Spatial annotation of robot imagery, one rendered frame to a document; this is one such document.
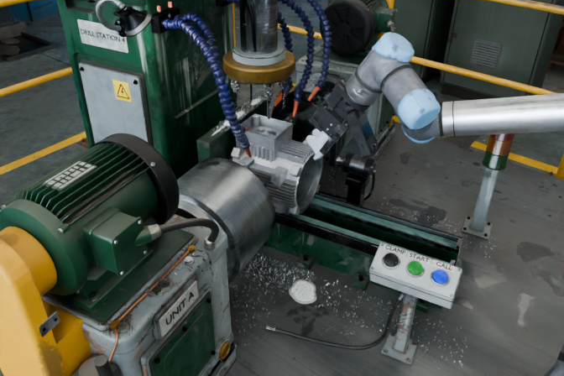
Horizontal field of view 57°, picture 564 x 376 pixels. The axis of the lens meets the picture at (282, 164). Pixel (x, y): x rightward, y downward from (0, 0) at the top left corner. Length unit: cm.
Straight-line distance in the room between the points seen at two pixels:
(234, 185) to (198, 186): 8
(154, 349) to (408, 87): 65
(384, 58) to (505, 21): 320
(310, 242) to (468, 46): 316
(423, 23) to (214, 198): 355
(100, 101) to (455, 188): 116
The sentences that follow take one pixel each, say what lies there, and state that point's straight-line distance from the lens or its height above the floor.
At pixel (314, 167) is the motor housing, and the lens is 145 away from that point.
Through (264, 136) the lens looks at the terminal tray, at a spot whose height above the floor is 114.
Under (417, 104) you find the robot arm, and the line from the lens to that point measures 102.
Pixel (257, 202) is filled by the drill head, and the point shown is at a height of 111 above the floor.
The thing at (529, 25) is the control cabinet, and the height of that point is 69.
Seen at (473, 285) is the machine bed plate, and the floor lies 80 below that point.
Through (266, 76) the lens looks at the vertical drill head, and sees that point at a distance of 123.
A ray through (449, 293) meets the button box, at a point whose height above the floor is 106.
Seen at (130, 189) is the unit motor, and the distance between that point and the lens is 85.
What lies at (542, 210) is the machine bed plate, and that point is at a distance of 185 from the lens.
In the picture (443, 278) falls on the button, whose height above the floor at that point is 107.
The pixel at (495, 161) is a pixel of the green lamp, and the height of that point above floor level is 106.
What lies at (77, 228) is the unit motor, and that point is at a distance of 80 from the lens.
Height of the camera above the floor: 179
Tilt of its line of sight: 32 degrees down
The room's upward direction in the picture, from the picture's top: 1 degrees clockwise
